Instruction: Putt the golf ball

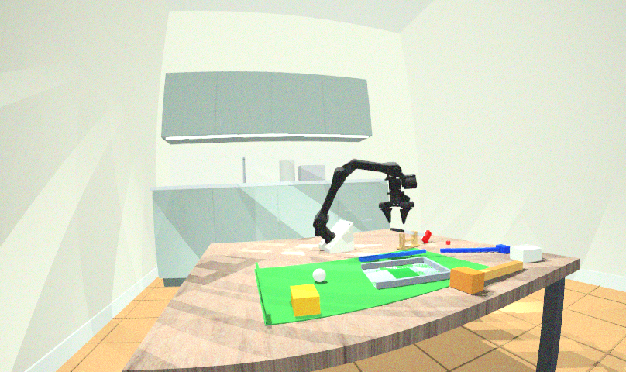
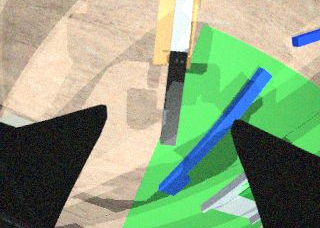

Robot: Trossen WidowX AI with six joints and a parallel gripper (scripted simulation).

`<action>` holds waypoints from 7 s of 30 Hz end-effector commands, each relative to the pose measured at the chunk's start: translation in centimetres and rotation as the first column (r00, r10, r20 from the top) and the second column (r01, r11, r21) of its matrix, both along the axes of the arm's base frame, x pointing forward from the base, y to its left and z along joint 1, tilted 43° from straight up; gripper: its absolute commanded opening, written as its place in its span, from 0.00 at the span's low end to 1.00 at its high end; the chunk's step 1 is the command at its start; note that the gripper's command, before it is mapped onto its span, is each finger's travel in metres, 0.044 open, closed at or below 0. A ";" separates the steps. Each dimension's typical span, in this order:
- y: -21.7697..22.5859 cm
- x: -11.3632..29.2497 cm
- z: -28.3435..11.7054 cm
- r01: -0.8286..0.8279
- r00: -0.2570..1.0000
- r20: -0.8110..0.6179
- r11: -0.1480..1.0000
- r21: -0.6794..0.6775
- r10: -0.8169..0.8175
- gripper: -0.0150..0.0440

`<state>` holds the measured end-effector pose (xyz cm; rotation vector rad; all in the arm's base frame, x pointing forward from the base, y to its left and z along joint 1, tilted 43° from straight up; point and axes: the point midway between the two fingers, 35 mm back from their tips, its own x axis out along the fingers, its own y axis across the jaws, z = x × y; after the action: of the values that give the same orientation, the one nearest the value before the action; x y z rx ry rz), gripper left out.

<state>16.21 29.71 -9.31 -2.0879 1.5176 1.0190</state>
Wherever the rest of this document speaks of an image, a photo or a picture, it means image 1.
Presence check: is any yellow cube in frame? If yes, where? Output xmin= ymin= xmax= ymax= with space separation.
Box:
xmin=291 ymin=284 xmax=321 ymax=316

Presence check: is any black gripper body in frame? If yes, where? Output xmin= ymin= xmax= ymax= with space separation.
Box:
xmin=379 ymin=190 xmax=414 ymax=209

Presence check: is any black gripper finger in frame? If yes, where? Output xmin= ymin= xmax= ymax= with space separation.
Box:
xmin=400 ymin=208 xmax=413 ymax=224
xmin=381 ymin=208 xmax=393 ymax=223

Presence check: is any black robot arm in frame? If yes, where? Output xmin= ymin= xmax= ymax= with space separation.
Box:
xmin=313 ymin=158 xmax=417 ymax=245

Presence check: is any white ball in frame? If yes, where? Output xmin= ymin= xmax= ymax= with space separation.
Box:
xmin=312 ymin=269 xmax=326 ymax=282

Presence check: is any green putting mat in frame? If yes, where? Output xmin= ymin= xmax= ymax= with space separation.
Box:
xmin=260 ymin=251 xmax=489 ymax=326

